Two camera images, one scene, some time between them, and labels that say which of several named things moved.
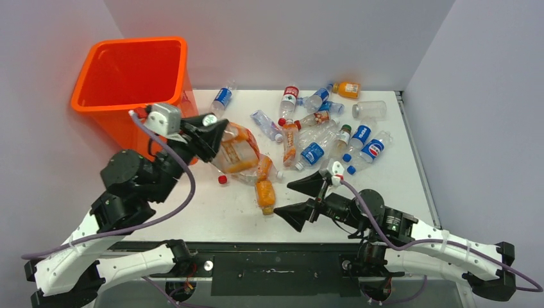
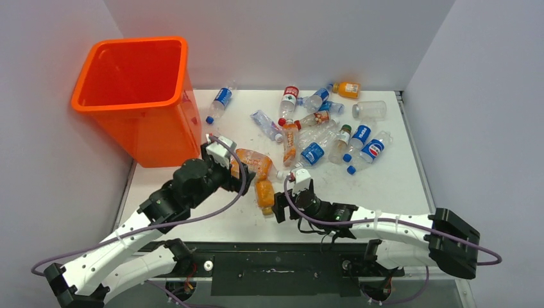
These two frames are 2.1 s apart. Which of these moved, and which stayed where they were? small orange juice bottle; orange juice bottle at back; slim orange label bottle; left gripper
Moved: left gripper
Stayed: orange juice bottle at back; slim orange label bottle; small orange juice bottle
